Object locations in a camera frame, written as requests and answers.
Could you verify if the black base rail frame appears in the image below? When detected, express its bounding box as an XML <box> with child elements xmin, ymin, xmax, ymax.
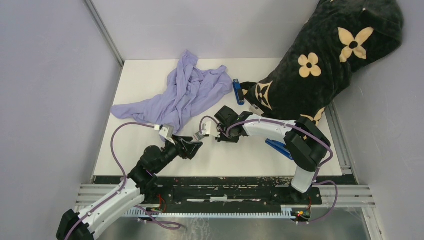
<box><xmin>92</xmin><ymin>175</ymin><xmax>359</xmax><ymax>215</ymax></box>

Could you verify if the blue stapler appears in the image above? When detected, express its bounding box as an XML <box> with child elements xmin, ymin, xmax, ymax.
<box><xmin>232</xmin><ymin>79</ymin><xmax>245</xmax><ymax>106</ymax></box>
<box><xmin>265</xmin><ymin>138</ymin><xmax>293</xmax><ymax>160</ymax></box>

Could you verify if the slotted cable duct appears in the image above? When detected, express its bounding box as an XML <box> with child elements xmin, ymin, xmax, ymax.
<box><xmin>120</xmin><ymin>206</ymin><xmax>294</xmax><ymax>220</ymax></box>

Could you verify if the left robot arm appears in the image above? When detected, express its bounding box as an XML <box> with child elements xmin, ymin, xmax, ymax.
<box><xmin>56</xmin><ymin>135</ymin><xmax>203</xmax><ymax>240</ymax></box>

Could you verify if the beige and black stapler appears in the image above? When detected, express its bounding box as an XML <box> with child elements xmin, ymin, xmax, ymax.
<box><xmin>249</xmin><ymin>104</ymin><xmax>264</xmax><ymax>116</ymax></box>

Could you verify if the black floral blanket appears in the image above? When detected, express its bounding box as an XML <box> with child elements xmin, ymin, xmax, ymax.
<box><xmin>241</xmin><ymin>0</ymin><xmax>404</xmax><ymax>124</ymax></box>

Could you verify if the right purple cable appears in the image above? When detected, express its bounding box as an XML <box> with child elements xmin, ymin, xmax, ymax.
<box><xmin>198</xmin><ymin>115</ymin><xmax>339</xmax><ymax>225</ymax></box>

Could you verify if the box of staples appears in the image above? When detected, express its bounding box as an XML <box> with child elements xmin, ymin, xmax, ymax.
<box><xmin>193</xmin><ymin>131</ymin><xmax>204</xmax><ymax>142</ymax></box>

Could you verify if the aluminium rail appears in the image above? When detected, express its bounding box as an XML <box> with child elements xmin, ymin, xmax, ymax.
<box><xmin>74</xmin><ymin>184</ymin><xmax>376</xmax><ymax>210</ymax></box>

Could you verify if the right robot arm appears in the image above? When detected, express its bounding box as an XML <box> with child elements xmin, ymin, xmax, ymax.
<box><xmin>214</xmin><ymin>106</ymin><xmax>334</xmax><ymax>204</ymax></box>

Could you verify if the lavender crumpled cloth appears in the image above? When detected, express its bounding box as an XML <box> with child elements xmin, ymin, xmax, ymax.
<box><xmin>110</xmin><ymin>50</ymin><xmax>233</xmax><ymax>134</ymax></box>

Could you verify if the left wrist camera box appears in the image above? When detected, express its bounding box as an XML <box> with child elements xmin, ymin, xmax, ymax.
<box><xmin>158</xmin><ymin>124</ymin><xmax>176</xmax><ymax>145</ymax></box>

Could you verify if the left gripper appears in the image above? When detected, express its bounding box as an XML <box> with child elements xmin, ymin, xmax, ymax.
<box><xmin>154</xmin><ymin>134</ymin><xmax>203</xmax><ymax>173</ymax></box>

